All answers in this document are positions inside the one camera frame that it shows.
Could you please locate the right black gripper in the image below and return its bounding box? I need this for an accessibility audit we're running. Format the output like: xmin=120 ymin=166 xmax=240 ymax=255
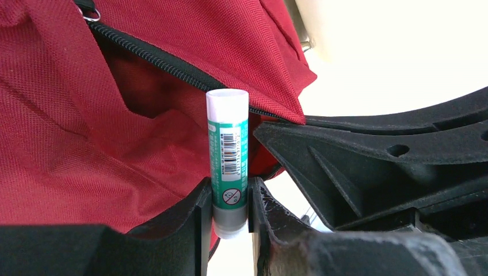
xmin=411 ymin=198 xmax=487 ymax=275

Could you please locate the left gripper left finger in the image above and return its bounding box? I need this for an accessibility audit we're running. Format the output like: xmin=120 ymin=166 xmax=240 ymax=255
xmin=1 ymin=178 xmax=211 ymax=275

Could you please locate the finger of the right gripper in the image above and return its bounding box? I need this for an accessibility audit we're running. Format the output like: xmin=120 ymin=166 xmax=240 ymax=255
xmin=254 ymin=122 xmax=487 ymax=230
xmin=306 ymin=87 xmax=487 ymax=136

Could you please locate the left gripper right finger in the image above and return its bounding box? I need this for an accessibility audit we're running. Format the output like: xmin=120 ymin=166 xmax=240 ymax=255
xmin=248 ymin=178 xmax=466 ymax=275

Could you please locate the green glue stick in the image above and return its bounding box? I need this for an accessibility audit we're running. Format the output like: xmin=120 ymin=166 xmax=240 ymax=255
xmin=206 ymin=89 xmax=249 ymax=239

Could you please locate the red backpack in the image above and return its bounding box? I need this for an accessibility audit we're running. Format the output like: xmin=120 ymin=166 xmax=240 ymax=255
xmin=1 ymin=1 xmax=316 ymax=233

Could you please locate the cream round lunch box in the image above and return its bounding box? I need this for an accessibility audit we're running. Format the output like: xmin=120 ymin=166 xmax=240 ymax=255
xmin=285 ymin=1 xmax=487 ymax=116

